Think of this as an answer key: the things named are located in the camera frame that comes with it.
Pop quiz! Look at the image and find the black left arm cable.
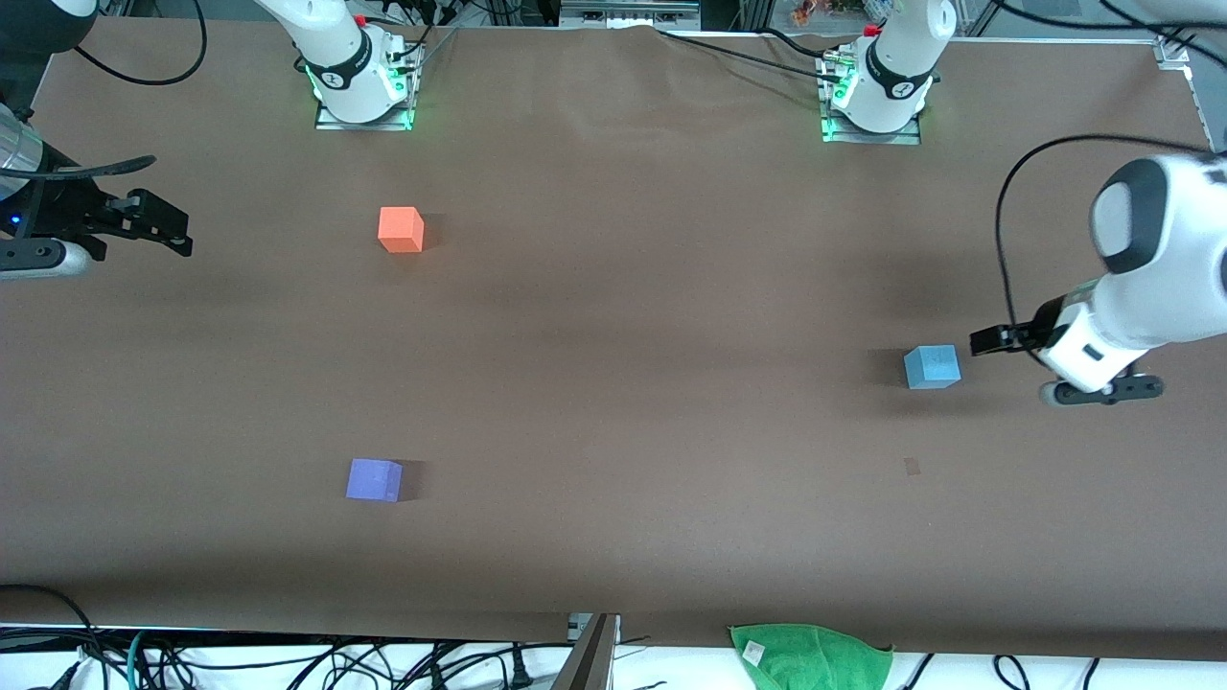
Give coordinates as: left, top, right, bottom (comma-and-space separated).
995, 133, 1220, 367

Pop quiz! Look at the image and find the brown table cover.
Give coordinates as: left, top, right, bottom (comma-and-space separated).
0, 17, 1227, 662

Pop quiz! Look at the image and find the purple foam block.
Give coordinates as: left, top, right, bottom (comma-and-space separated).
346, 458, 405, 503

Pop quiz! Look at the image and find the blue foam block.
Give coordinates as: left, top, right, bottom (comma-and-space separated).
904, 344, 961, 390

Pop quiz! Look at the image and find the black cable across table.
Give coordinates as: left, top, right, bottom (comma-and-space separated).
657, 27, 849, 83

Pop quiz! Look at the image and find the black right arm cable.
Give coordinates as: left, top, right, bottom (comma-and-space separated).
75, 0, 208, 87

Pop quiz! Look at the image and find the black looping floor cable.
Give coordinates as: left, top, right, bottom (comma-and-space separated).
0, 584, 108, 690

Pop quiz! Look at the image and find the orange foam block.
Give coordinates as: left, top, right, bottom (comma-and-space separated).
378, 206, 426, 254

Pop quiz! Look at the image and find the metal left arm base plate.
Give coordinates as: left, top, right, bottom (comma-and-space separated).
818, 56, 924, 147

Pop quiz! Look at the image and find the grey metal post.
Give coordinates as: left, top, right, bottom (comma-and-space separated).
550, 613, 620, 690

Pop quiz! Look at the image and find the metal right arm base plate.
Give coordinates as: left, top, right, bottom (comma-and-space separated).
313, 46, 417, 132

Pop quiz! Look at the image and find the green cloth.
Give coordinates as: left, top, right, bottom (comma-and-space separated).
729, 623, 894, 690

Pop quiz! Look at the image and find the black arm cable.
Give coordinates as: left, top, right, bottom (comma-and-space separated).
995, 133, 1220, 367
75, 0, 208, 87

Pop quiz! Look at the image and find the black flat strap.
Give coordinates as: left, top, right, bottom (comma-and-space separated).
43, 154, 158, 182

